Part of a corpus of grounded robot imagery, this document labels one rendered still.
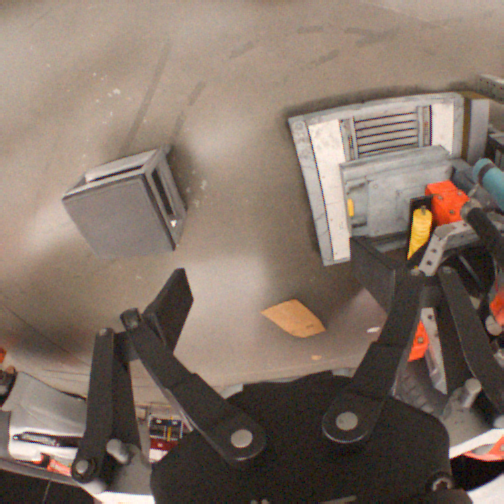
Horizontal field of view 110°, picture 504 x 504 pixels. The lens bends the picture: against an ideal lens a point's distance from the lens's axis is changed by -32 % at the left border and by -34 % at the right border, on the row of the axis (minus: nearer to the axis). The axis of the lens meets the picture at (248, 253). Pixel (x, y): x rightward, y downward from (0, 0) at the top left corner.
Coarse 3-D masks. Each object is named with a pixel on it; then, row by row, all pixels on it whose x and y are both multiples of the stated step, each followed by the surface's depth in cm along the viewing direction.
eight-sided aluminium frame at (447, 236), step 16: (448, 224) 57; (464, 224) 56; (496, 224) 51; (432, 240) 56; (448, 240) 57; (464, 240) 57; (432, 256) 54; (432, 272) 51; (432, 320) 44; (432, 336) 42; (432, 352) 40; (432, 368) 41
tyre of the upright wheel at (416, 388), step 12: (480, 240) 58; (420, 252) 65; (444, 252) 62; (408, 264) 64; (420, 360) 46; (408, 372) 46; (420, 372) 44; (408, 384) 45; (420, 384) 43; (432, 384) 41; (396, 396) 54; (408, 396) 45; (420, 396) 41; (432, 396) 40; (444, 396) 38; (420, 408) 41; (432, 408) 38; (444, 408) 37
